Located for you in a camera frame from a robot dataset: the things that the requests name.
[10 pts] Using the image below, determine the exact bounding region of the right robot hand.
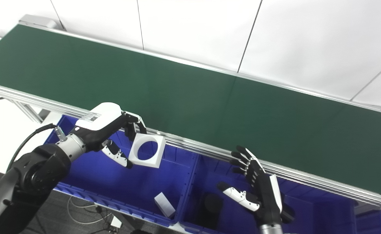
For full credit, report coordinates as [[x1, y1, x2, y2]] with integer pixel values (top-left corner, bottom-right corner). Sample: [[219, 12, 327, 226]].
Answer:
[[217, 145, 283, 226]]

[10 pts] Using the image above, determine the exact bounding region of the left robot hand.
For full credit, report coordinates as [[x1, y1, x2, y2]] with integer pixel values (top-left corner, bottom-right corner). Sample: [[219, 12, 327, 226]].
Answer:
[[70, 102, 147, 169]]

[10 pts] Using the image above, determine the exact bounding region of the white square part with hole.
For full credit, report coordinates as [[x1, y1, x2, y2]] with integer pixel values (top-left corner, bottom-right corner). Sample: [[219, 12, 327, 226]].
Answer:
[[128, 133, 166, 169]]

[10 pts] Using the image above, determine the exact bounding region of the blue plastic bin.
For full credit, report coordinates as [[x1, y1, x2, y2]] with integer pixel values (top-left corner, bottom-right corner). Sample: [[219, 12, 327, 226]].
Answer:
[[179, 153, 357, 234], [355, 208, 381, 234], [44, 114, 199, 227]]

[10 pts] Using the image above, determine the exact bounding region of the black cylinder part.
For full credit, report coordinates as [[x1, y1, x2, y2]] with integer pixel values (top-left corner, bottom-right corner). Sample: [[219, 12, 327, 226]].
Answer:
[[203, 192, 224, 229]]

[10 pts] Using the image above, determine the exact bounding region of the aluminium conveyor leg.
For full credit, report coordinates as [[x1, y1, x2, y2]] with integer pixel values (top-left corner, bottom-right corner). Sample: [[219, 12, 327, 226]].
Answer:
[[10, 99, 44, 123]]

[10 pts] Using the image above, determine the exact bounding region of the green conveyor belt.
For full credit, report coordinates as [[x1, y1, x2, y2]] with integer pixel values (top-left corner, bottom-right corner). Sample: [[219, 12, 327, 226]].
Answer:
[[0, 14, 381, 213]]

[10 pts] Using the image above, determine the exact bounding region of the white rectangular block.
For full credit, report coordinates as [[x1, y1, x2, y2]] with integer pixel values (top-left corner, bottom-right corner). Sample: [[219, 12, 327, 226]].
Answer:
[[154, 192, 176, 218]]

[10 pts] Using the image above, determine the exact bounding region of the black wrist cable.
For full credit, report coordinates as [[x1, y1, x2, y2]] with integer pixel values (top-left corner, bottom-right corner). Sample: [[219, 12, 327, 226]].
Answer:
[[6, 123, 67, 173]]

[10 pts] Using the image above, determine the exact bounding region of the white floor cable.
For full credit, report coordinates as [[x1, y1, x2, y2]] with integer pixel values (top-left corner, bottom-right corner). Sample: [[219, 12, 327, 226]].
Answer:
[[66, 195, 113, 225]]

